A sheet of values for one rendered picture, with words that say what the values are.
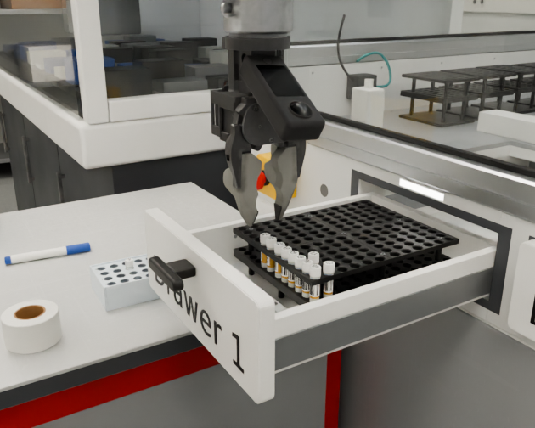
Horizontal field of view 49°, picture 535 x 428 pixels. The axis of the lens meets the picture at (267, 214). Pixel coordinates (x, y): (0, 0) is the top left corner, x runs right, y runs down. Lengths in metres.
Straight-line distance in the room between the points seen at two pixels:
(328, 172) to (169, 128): 0.60
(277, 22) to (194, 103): 0.87
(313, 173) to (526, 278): 0.43
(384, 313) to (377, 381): 0.37
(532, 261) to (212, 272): 0.35
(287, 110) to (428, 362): 0.46
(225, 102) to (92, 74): 0.75
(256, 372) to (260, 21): 0.35
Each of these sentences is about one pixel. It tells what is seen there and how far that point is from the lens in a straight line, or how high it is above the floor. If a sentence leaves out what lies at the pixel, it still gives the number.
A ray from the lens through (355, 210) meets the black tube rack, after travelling 0.84.
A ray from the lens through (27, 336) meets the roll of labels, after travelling 0.81.
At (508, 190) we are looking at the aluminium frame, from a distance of 0.73.
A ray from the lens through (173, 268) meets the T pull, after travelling 0.64.
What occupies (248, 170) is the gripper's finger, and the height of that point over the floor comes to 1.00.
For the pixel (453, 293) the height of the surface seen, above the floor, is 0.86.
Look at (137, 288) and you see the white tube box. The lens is 0.88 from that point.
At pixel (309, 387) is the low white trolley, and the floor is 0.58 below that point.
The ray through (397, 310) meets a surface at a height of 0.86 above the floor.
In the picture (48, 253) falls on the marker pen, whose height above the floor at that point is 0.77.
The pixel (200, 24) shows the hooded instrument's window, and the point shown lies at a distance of 1.50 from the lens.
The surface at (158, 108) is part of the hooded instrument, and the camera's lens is 1.46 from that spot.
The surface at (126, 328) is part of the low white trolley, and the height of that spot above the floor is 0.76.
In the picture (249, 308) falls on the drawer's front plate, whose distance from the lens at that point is 0.54.
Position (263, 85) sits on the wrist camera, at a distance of 0.61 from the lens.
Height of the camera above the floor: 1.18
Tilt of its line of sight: 20 degrees down
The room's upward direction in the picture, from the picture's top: straight up
